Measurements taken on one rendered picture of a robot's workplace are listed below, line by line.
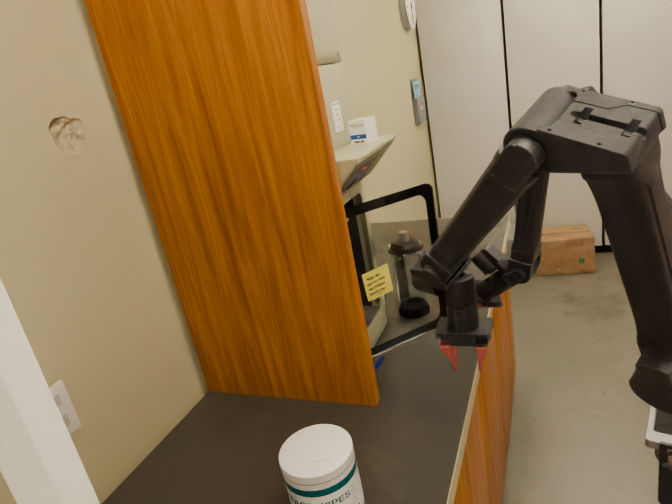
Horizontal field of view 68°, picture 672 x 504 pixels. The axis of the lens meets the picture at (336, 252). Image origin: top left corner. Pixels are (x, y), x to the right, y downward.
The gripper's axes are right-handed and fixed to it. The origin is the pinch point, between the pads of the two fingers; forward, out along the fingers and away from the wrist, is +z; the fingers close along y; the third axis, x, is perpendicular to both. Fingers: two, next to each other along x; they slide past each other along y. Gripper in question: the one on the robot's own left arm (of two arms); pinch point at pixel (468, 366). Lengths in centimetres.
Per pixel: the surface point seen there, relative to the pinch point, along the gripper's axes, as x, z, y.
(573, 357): -177, 110, -24
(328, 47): -38, -65, 32
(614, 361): -174, 110, -44
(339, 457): 26.2, 1.4, 17.9
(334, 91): -37, -54, 32
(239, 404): -2, 16, 60
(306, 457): 27.2, 1.3, 23.6
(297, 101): -6, -54, 28
